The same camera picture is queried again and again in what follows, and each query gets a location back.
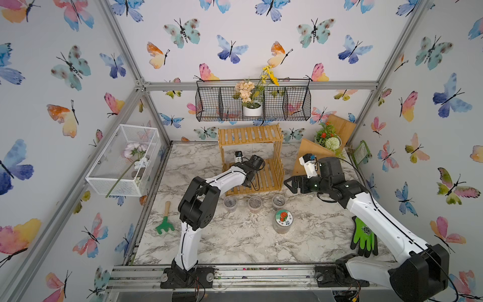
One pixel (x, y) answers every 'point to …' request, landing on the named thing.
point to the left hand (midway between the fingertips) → (242, 172)
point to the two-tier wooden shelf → (272, 175)
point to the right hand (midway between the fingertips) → (295, 179)
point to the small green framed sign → (360, 153)
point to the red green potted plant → (327, 138)
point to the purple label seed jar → (230, 203)
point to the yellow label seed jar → (278, 201)
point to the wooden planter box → (343, 128)
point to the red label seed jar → (255, 204)
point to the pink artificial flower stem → (134, 151)
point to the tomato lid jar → (282, 221)
